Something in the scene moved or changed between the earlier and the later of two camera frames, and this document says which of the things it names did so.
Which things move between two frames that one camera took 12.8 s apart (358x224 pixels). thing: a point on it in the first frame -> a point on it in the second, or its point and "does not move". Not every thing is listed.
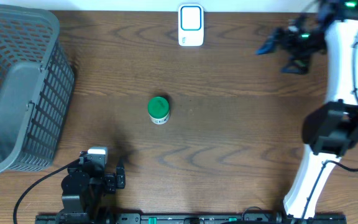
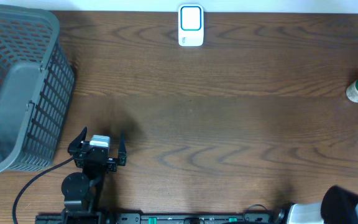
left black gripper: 109,180 -> 74,148
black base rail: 191,218 does not move
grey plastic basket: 27,82 does not move
